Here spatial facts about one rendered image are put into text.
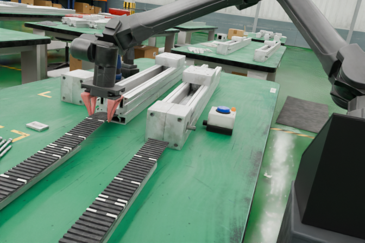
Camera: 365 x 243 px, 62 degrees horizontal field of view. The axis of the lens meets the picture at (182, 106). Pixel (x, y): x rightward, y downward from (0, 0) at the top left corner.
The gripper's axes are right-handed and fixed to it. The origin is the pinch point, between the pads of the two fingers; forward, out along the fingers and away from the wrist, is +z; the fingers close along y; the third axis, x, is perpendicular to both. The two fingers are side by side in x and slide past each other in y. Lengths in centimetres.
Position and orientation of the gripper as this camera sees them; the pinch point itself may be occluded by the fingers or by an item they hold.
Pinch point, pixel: (100, 116)
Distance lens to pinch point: 87.4
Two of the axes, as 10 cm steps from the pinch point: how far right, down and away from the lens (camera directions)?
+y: -9.7, -2.0, 1.2
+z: -1.6, 9.5, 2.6
